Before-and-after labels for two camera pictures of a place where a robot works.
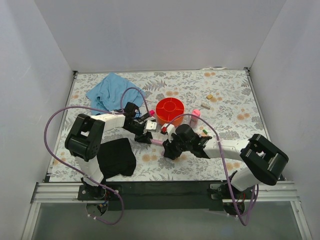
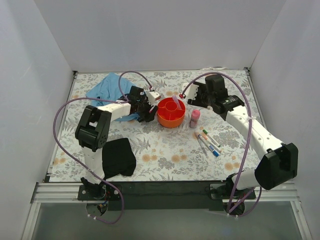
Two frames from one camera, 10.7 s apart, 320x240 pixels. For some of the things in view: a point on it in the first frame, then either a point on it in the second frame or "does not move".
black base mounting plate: (164, 195) does not move
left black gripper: (142, 136) -> (146, 107)
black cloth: (116, 157) does not move
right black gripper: (170, 149) -> (197, 97)
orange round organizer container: (168, 108) does not move
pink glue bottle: (194, 119) does not move
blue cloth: (106, 95) does not move
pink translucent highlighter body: (157, 142) -> (175, 98)
